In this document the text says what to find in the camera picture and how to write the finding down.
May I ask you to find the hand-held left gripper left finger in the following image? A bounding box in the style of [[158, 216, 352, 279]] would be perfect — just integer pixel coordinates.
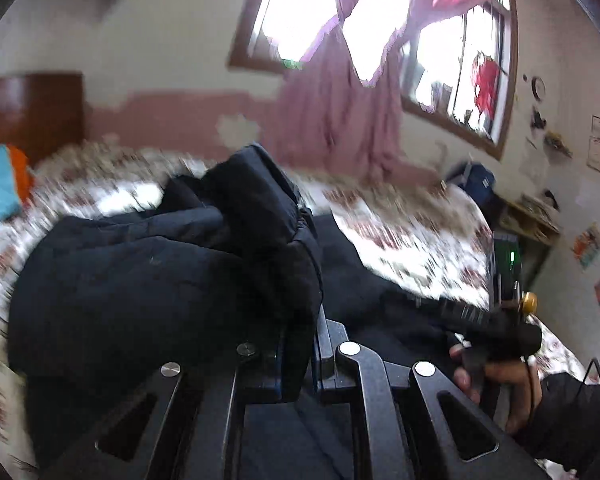
[[45, 331, 290, 480]]

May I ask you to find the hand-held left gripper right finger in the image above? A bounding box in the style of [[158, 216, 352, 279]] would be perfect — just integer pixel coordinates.
[[312, 317, 551, 480]]

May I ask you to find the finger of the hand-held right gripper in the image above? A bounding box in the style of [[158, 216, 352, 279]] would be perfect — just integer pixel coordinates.
[[412, 296, 492, 337]]

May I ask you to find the black jacket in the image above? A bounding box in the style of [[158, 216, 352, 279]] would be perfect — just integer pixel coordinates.
[[7, 143, 496, 480]]

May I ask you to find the person's right forearm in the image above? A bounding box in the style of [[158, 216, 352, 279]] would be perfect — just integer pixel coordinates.
[[517, 372, 600, 480]]

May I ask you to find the person's right hand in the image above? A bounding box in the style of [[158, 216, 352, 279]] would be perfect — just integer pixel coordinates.
[[450, 345, 539, 434]]

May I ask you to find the floral bedspread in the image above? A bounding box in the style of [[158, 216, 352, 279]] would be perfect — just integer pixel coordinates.
[[0, 139, 593, 480]]

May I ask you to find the blue bag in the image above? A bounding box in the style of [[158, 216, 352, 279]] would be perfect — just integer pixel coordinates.
[[446, 160, 497, 207]]

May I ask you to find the red window decoration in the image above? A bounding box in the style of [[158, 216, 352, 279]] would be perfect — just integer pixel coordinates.
[[472, 52, 504, 122]]

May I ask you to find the pink curtain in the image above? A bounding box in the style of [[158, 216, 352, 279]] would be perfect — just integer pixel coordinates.
[[279, 0, 516, 187]]

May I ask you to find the wooden framed window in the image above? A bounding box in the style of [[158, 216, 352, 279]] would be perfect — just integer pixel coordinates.
[[228, 0, 521, 162]]

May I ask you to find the wooden headboard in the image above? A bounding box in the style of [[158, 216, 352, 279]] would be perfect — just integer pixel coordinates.
[[0, 73, 87, 167]]

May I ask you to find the small yellowish wall item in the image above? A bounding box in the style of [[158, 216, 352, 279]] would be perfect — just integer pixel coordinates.
[[545, 132, 574, 159]]

